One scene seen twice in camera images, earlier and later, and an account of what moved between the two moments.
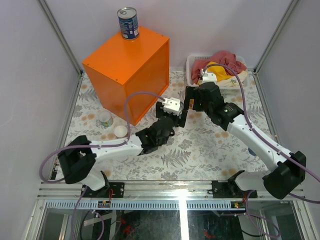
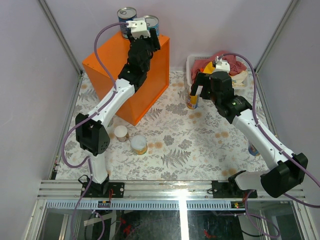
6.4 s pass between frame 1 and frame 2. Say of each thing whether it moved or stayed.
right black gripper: moved
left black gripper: moved
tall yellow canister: stayed
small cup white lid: stayed
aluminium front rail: stayed
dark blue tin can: stayed
